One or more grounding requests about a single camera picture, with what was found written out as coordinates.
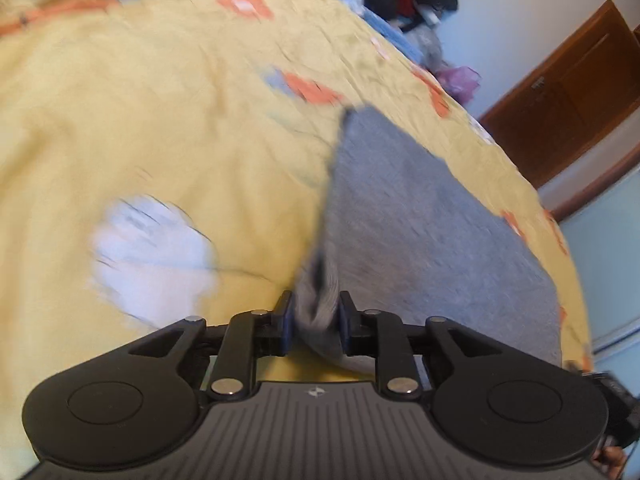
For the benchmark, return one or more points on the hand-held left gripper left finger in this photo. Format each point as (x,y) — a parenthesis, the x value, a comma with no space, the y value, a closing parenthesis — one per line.
(286,322)

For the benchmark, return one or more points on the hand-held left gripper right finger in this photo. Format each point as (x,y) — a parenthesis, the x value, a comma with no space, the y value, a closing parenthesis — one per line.
(344,324)

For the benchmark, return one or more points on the grey sweater with navy sleeves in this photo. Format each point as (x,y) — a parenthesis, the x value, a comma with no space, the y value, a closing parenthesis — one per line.
(425,240)

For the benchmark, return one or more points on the pink plastic bag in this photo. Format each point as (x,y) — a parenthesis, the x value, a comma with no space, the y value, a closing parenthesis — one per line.
(460,82)

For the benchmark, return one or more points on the brown wooden door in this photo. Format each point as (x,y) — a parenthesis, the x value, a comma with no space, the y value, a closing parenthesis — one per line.
(575,105)

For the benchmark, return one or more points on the yellow printed blanket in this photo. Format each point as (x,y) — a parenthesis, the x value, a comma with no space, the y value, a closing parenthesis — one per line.
(150,110)

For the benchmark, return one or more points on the clear plastic bag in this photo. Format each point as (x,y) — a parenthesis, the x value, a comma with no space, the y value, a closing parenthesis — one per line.
(427,45)

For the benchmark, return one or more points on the light blue knit cloth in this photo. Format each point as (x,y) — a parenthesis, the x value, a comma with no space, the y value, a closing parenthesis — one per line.
(392,35)

